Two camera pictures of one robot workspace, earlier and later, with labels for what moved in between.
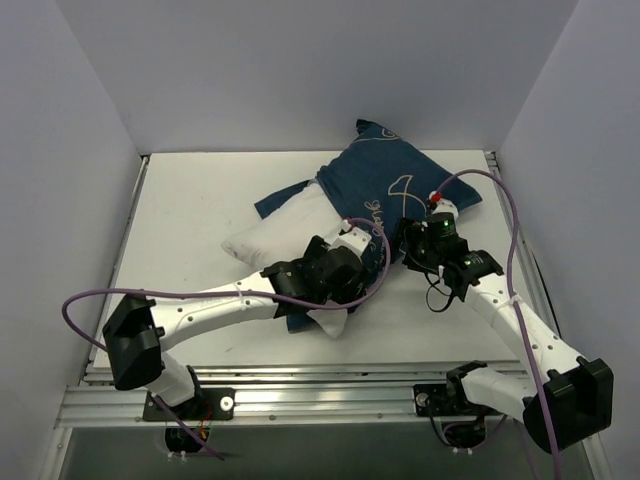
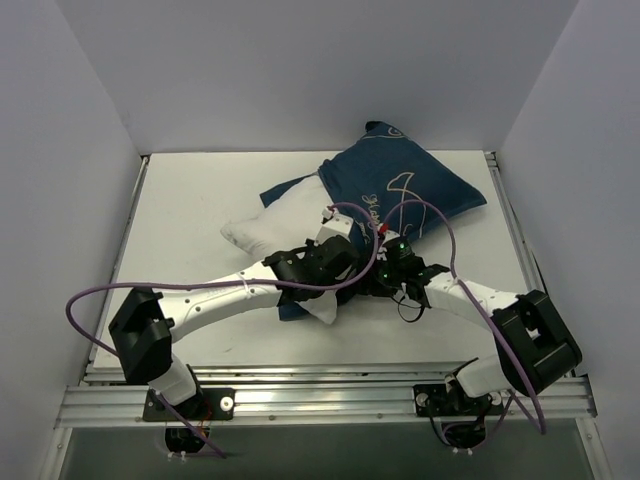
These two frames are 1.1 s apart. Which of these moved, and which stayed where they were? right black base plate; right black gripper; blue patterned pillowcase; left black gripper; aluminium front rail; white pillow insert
Moved: white pillow insert; right black gripper
Stayed: blue patterned pillowcase; aluminium front rail; right black base plate; left black gripper
